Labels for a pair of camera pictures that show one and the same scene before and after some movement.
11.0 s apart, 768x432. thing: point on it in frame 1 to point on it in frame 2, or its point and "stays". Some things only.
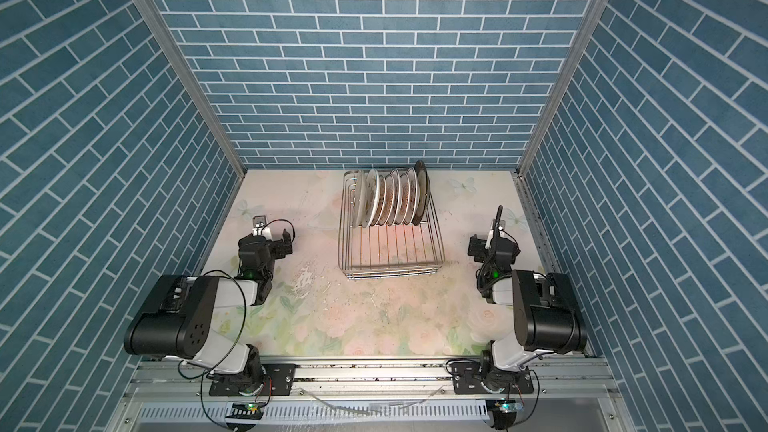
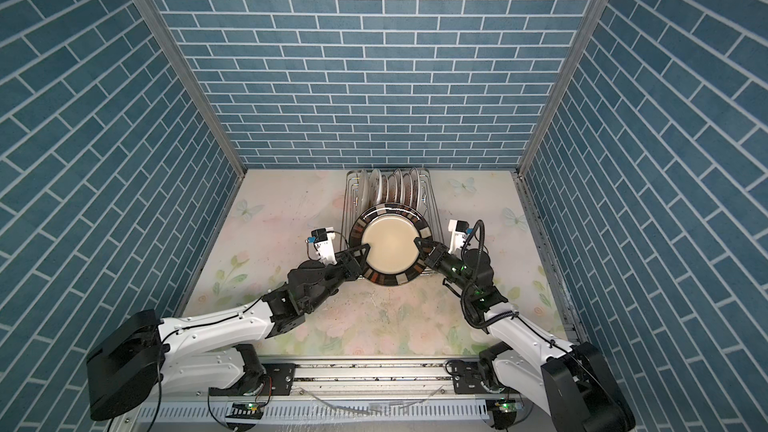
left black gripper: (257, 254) to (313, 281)
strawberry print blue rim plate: (372, 197) stays
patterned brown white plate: (414, 193) stays
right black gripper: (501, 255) to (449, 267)
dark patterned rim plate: (424, 192) to (390, 229)
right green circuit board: (506, 406) stays
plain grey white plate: (360, 194) stays
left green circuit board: (248, 411) stays
